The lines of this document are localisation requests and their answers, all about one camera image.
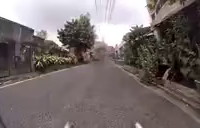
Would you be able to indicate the grey pavement strip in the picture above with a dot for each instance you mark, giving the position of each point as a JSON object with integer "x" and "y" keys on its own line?
{"x": 18, "y": 78}

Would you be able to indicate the low house behind bushes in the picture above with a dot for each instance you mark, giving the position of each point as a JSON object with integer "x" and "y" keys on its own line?
{"x": 49, "y": 46}

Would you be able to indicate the dense green bushes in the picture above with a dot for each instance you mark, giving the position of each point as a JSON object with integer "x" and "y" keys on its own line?
{"x": 151, "y": 53}

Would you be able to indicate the building with balcony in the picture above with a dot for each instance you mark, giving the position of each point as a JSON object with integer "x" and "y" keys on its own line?
{"x": 174, "y": 13}

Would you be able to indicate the grey concrete building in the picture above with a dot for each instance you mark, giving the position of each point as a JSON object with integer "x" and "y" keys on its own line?
{"x": 4, "y": 46}

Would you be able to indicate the pale green leafy bushes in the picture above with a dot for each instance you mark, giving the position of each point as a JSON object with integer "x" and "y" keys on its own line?
{"x": 53, "y": 60}

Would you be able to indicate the large green tree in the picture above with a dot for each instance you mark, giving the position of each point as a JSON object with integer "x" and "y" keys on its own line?
{"x": 77, "y": 33}

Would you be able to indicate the robot's own part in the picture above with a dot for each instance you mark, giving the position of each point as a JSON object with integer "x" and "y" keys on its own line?
{"x": 67, "y": 125}
{"x": 138, "y": 125}

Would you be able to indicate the grey concrete kerb strip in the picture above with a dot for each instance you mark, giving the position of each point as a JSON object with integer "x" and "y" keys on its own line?
{"x": 174, "y": 91}

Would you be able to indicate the grey asphalt road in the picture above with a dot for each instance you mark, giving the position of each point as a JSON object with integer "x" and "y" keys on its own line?
{"x": 98, "y": 96}

